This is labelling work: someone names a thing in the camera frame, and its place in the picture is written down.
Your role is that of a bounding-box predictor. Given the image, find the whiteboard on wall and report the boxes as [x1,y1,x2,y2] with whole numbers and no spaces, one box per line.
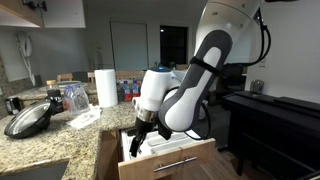
[111,22,148,71]

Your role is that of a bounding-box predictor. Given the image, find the dark jar with lid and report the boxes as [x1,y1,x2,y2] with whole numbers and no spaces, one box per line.
[46,80,64,113]

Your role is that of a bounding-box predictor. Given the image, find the white cutlery tray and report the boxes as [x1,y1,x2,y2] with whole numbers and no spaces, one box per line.
[121,128,199,161]

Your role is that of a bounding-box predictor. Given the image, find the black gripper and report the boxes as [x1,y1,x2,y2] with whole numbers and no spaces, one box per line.
[129,118,156,157]

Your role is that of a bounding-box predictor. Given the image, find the white wall telephone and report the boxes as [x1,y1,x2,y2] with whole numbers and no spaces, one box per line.
[16,32,36,86]

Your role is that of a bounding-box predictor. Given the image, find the wooden drawer with steel handle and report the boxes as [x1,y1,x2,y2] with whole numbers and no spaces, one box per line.
[118,138,215,180]

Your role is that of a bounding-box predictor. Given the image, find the black piano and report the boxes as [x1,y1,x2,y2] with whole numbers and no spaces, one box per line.
[221,91,320,179]

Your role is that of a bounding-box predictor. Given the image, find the upper wooden wall cabinets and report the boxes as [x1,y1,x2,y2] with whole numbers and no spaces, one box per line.
[0,0,86,29]

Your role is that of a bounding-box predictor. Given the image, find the black pan with lid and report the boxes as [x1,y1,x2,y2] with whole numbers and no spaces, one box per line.
[4,100,55,139]

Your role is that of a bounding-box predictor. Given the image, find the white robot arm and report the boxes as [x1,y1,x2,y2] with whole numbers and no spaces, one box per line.
[130,0,266,157]

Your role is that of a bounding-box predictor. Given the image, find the white paper towel roll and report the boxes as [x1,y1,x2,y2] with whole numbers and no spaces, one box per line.
[94,69,118,108]

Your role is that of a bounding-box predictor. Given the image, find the pack of water bottles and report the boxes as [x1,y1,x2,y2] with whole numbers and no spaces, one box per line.
[118,79,142,101]

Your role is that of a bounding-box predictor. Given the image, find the white paper sheet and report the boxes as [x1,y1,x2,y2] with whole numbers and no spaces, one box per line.
[68,106,102,129]

